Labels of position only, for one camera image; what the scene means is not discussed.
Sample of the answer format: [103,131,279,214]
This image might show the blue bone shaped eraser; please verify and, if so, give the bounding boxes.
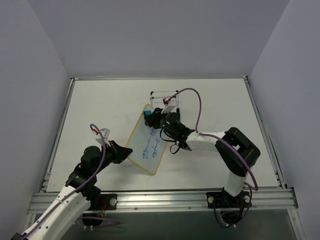
[143,110,153,117]

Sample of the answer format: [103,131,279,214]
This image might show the yellow framed small whiteboard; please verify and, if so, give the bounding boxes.
[125,104,167,176]

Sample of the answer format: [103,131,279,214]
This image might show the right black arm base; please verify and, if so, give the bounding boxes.
[206,191,233,209]

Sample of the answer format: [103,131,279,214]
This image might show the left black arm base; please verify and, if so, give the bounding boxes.
[92,193,118,211]

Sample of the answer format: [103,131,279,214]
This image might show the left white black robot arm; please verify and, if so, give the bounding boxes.
[11,140,133,240]

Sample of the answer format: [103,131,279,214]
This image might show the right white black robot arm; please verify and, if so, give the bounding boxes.
[143,107,261,207]

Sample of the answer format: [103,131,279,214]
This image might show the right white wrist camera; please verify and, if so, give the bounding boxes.
[161,97,177,114]

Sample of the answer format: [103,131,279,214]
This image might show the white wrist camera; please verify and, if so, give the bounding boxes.
[93,128,111,147]
[161,97,177,114]

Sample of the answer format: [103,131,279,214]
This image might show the black wire whiteboard stand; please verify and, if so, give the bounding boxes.
[149,90,178,108]

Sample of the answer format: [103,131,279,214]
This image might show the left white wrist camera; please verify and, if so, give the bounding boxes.
[93,128,111,147]

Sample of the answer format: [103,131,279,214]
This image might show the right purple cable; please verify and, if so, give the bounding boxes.
[169,87,259,191]

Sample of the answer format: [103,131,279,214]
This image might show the purple cable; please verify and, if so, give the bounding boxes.
[169,87,259,191]
[21,123,121,238]

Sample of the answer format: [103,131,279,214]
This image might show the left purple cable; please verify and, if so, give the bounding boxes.
[21,123,121,238]

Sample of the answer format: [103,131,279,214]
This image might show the aluminium front rail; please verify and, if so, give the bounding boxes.
[27,188,298,216]

